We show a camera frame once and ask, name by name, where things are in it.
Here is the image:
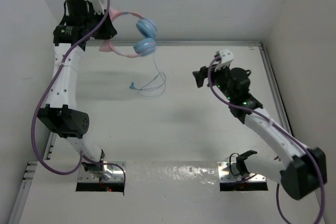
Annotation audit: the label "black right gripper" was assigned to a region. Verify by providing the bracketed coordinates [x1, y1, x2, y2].
[193, 61, 234, 101]

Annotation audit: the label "pink blue cat-ear headphones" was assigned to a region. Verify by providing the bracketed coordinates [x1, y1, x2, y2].
[99, 8, 158, 58]

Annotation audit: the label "thin blue headphone cable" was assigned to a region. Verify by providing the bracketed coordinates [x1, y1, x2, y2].
[128, 50, 167, 98]

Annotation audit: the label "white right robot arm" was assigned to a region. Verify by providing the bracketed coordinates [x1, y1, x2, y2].
[192, 64, 327, 200]

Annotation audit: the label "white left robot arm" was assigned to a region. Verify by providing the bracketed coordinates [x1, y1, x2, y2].
[35, 0, 116, 162]

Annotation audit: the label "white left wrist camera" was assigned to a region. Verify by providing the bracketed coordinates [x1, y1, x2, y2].
[87, 0, 104, 15]

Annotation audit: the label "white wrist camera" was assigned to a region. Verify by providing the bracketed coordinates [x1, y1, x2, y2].
[214, 48, 234, 71]
[87, 0, 104, 15]

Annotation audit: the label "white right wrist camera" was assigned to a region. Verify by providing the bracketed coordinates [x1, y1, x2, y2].
[214, 48, 234, 71]

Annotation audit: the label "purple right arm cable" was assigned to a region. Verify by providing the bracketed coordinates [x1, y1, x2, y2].
[207, 53, 326, 224]

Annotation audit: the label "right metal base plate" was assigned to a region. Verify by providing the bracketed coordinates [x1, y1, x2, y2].
[217, 161, 267, 183]

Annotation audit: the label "metal base plate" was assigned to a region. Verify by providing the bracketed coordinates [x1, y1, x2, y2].
[217, 161, 267, 183]
[78, 162, 126, 183]

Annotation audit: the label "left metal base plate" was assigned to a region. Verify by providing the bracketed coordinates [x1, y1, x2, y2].
[78, 162, 126, 183]

